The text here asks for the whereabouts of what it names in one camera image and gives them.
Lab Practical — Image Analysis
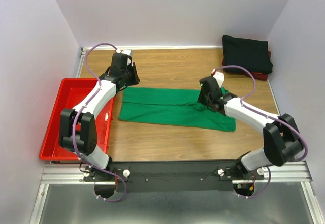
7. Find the green t-shirt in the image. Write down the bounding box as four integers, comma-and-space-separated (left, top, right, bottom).
119, 87, 236, 132

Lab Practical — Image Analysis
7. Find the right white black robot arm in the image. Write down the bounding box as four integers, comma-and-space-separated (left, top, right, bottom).
198, 75, 306, 179

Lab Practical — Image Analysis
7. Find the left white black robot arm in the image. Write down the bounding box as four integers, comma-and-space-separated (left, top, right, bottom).
58, 49, 140, 181

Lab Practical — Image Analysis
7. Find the dark red folded t-shirt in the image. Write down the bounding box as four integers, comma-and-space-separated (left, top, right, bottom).
222, 52, 273, 81

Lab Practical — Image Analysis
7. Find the red plastic bin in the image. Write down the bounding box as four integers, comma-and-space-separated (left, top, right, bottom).
39, 78, 114, 162

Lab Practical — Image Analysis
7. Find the black folded t-shirt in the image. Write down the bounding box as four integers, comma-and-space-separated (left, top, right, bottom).
222, 35, 273, 74

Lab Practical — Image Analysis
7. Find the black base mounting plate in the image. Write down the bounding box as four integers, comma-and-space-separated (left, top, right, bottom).
84, 160, 264, 193

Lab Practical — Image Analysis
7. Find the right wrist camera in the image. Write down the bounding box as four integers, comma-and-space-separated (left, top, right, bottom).
212, 72, 225, 88

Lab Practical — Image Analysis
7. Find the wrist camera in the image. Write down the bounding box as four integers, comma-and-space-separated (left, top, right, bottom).
212, 72, 225, 88
121, 49, 133, 56

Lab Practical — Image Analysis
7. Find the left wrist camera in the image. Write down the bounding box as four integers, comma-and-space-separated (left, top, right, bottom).
121, 49, 133, 56

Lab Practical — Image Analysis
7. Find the aluminium frame rail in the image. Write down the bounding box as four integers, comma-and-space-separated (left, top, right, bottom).
30, 162, 324, 223

